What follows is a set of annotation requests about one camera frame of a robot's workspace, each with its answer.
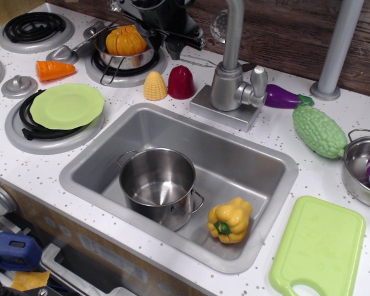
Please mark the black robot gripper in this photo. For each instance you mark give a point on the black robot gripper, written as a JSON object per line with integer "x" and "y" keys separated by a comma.
{"x": 169, "y": 18}

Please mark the silver toy faucet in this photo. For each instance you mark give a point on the silver toy faucet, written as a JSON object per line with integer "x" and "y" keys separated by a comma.
{"x": 230, "y": 100}

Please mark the orange toy pumpkin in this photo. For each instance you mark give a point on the orange toy pumpkin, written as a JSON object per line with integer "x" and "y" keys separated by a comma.
{"x": 125, "y": 41}

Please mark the yellow toy corn piece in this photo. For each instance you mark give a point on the yellow toy corn piece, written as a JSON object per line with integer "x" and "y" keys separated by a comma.
{"x": 155, "y": 88}

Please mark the red toy pepper piece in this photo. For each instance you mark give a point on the red toy pepper piece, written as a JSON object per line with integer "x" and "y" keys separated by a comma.
{"x": 181, "y": 83}

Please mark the small steel pan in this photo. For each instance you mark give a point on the small steel pan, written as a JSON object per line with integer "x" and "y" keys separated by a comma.
{"x": 122, "y": 62}

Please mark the clear crystal knob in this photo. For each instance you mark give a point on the clear crystal knob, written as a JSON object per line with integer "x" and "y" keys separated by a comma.
{"x": 218, "y": 26}

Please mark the back right stove burner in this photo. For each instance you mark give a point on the back right stove burner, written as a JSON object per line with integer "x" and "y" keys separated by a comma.
{"x": 107, "y": 76}

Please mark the silver ladle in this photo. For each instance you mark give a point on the silver ladle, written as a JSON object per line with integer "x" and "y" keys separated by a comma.
{"x": 68, "y": 55}

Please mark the light green plate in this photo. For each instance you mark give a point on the light green plate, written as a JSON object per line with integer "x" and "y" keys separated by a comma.
{"x": 67, "y": 106}

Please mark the orange toy carrot piece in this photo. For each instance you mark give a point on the orange toy carrot piece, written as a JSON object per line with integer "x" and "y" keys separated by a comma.
{"x": 52, "y": 70}

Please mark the purple toy eggplant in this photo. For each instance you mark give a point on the purple toy eggplant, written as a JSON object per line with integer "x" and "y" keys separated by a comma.
{"x": 280, "y": 98}

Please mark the back left stove burner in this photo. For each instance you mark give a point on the back left stove burner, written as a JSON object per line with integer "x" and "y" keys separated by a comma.
{"x": 35, "y": 32}

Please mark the steel pot in sink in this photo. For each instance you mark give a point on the steel pot in sink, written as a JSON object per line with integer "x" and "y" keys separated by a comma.
{"x": 159, "y": 184}

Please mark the silver stove knob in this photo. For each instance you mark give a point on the silver stove knob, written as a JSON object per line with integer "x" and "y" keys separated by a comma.
{"x": 19, "y": 87}

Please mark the silver sink basin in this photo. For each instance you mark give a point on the silver sink basin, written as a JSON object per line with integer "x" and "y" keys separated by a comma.
{"x": 226, "y": 167}

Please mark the front stove burner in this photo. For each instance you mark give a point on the front stove burner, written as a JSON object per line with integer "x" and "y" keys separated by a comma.
{"x": 26, "y": 135}

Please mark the grey vertical pole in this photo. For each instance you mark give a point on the grey vertical pole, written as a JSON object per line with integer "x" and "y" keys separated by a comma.
{"x": 326, "y": 88}

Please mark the green toy bitter gourd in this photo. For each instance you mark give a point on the green toy bitter gourd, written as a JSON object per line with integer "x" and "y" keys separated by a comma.
{"x": 319, "y": 132}

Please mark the yellow toy bell pepper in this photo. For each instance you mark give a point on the yellow toy bell pepper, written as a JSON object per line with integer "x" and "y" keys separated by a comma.
{"x": 229, "y": 222}

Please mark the steel pot at right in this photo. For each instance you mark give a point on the steel pot at right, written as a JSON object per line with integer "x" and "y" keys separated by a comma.
{"x": 355, "y": 159}

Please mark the light green cutting board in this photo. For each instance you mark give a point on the light green cutting board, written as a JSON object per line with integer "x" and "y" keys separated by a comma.
{"x": 320, "y": 248}

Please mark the blue clamp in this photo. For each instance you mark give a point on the blue clamp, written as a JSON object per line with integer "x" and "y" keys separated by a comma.
{"x": 19, "y": 252}

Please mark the yellow tape piece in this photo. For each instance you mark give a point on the yellow tape piece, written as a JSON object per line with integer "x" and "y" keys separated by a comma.
{"x": 27, "y": 280}

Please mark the wire utensil handle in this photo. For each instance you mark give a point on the wire utensil handle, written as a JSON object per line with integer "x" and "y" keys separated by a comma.
{"x": 198, "y": 61}

